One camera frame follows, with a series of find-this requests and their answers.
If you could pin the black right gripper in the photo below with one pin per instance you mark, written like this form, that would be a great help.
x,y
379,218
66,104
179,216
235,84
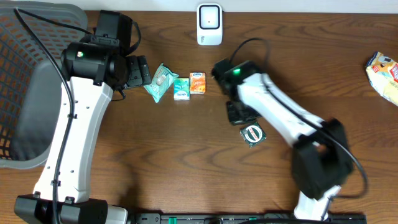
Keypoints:
x,y
236,121

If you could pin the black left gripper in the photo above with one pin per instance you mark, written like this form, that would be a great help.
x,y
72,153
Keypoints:
x,y
140,70

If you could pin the mint Zappy wipes packet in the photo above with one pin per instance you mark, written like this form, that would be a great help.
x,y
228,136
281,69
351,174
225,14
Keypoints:
x,y
163,78

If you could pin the Zam-Buk ointment tin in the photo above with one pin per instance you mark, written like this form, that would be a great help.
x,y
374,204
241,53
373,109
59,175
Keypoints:
x,y
253,134

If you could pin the teal tissue pack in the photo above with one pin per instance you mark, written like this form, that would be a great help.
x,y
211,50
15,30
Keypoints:
x,y
181,89

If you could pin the orange tissue pack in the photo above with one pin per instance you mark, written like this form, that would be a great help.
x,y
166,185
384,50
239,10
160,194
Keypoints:
x,y
197,83

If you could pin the large yellow wipes packet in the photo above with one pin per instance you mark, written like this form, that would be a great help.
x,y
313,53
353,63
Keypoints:
x,y
382,75

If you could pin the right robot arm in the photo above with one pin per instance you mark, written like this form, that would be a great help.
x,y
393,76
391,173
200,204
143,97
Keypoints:
x,y
321,160

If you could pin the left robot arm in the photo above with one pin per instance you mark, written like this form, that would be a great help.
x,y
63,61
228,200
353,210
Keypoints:
x,y
91,70

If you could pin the white barcode scanner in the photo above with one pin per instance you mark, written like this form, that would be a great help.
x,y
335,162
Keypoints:
x,y
209,24

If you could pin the grey plastic mesh basket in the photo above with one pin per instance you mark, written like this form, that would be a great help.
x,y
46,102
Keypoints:
x,y
30,86

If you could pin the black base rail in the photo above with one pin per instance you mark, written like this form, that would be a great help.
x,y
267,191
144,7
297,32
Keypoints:
x,y
157,218

